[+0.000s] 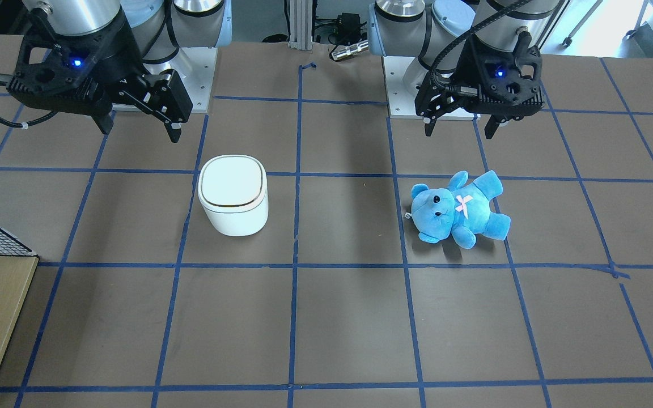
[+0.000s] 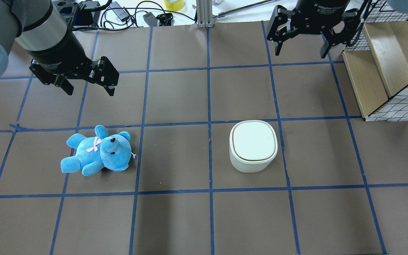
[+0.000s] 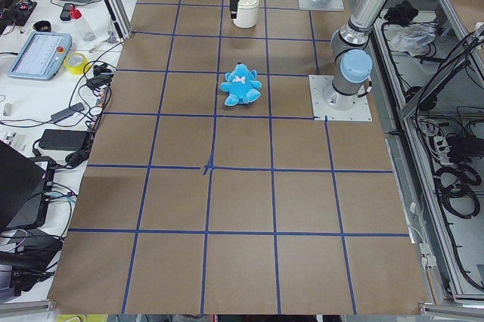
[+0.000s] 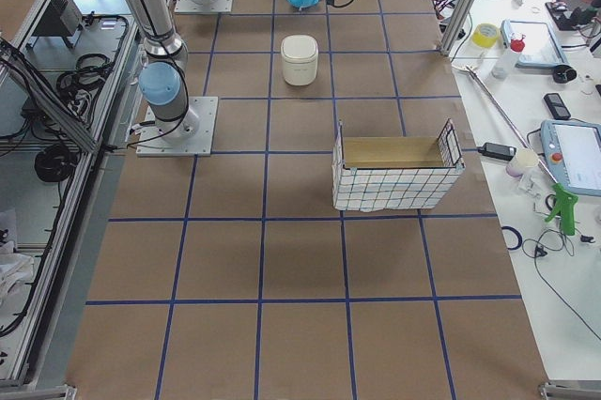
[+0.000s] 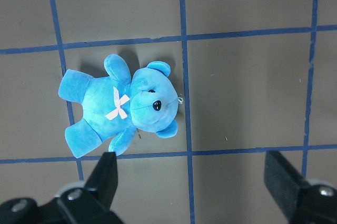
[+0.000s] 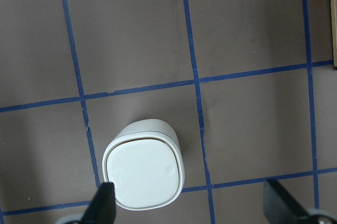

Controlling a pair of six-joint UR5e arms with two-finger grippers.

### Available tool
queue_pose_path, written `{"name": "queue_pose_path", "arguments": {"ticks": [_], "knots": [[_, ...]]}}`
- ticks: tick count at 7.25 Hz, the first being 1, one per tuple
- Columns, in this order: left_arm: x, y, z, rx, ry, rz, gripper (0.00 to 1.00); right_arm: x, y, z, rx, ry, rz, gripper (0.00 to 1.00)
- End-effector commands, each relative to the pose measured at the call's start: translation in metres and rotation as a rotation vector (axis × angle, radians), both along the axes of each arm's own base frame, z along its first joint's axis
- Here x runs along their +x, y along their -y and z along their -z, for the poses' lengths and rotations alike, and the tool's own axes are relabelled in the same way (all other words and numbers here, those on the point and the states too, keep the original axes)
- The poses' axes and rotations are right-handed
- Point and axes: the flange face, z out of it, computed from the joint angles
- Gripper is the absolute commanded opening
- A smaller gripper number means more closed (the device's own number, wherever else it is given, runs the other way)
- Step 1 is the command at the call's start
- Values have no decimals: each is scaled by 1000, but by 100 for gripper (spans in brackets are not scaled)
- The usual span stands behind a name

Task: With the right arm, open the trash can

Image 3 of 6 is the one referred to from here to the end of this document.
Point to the white trash can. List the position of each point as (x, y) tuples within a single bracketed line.
[(247, 14)]

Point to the blue plush teddy bear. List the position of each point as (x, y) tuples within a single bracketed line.
[(241, 85)]

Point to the clear bottle red cap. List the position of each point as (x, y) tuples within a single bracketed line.
[(82, 25)]

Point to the black cloth bundle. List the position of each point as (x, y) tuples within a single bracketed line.
[(401, 14)]

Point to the black phone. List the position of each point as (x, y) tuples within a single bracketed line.
[(65, 13)]

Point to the yellow tape roll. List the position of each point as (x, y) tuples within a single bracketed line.
[(76, 63)]

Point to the crumpled white cloth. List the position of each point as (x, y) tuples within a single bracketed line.
[(414, 39)]

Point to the black small bowl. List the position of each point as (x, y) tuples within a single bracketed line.
[(42, 26)]

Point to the small grey adapter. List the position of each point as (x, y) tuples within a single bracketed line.
[(67, 112)]

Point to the near teach pendant tablet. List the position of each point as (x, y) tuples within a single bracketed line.
[(41, 56)]

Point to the black power adapter brick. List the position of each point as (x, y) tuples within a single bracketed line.
[(58, 139)]

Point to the black laptop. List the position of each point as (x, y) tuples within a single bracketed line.
[(25, 184)]

